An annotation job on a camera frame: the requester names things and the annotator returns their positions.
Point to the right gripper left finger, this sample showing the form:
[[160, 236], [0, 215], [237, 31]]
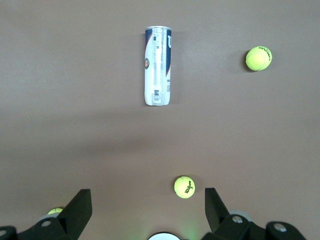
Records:
[[75, 215]]

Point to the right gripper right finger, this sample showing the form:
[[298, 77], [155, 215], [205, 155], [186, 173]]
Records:
[[217, 217]]

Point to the white blue tennis ball can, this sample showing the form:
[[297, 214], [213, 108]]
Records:
[[157, 70]]

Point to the yellow-green tennis ball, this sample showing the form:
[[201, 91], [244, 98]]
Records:
[[184, 187], [55, 211], [258, 58]]

